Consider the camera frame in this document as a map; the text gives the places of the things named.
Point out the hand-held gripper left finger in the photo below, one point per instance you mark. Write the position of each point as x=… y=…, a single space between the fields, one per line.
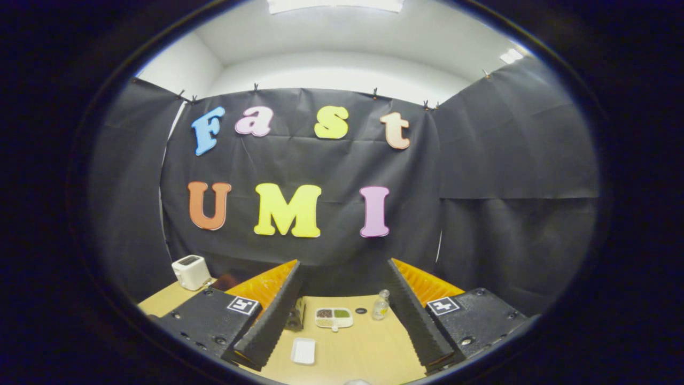
x=275 y=315

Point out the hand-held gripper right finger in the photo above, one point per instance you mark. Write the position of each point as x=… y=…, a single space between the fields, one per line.
x=414 y=315

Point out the black toaster oven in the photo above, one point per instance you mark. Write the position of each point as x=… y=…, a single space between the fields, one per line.
x=296 y=315

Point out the white toaster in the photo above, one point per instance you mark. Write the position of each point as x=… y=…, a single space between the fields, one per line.
x=191 y=272

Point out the clear glass bottle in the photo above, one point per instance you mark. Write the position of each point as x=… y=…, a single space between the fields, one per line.
x=380 y=307

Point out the white rectangular tray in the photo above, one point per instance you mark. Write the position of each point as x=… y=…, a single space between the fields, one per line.
x=303 y=351

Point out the white divided plate with grains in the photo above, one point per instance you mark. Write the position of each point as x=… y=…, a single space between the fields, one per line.
x=333 y=318

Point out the ceiling light panel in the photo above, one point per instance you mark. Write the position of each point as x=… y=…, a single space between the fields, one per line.
x=511 y=55

